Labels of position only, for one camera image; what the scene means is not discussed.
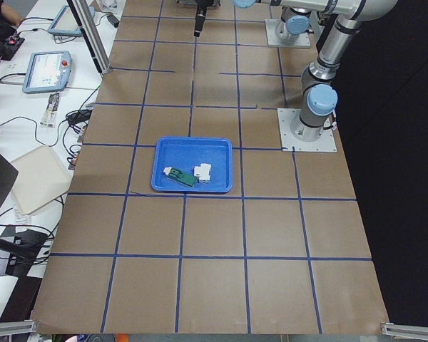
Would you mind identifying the blue plastic tray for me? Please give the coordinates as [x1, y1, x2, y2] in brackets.
[151, 136, 234, 193]

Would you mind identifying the white electrical module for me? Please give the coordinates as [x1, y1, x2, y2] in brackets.
[193, 163, 212, 183]

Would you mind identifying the black desk cable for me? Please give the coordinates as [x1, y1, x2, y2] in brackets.
[0, 106, 93, 150]

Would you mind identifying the circuit board strip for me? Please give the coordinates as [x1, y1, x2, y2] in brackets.
[40, 92, 61, 128]

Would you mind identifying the green terminal block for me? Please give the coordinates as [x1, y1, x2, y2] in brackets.
[163, 167, 198, 187]

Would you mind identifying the near teach pendant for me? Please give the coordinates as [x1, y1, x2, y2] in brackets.
[22, 51, 72, 94]

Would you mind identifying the far teach pendant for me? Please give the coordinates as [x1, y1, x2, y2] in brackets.
[48, 5, 82, 37]

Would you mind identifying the teach pendant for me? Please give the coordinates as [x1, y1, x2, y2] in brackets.
[22, 51, 72, 94]
[48, 5, 82, 37]

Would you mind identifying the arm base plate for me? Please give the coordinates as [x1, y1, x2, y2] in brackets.
[277, 108, 337, 152]
[265, 19, 311, 48]

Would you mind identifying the aluminium frame post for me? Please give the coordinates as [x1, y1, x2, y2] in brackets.
[67, 0, 111, 75]

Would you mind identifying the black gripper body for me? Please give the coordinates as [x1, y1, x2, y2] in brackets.
[195, 0, 214, 16]

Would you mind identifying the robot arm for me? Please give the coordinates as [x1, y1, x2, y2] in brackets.
[266, 1, 397, 142]

